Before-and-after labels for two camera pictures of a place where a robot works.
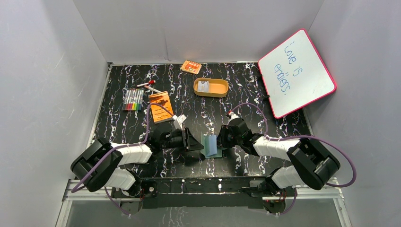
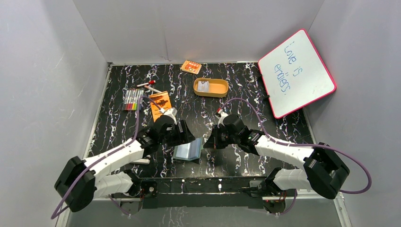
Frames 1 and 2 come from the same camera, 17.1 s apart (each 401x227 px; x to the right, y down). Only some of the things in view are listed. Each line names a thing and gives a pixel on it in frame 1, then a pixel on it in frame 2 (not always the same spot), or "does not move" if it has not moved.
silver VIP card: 203,86 does not move
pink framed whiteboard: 294,74 does not move
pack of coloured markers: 133,99 does not move
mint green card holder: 211,149 -> 189,151
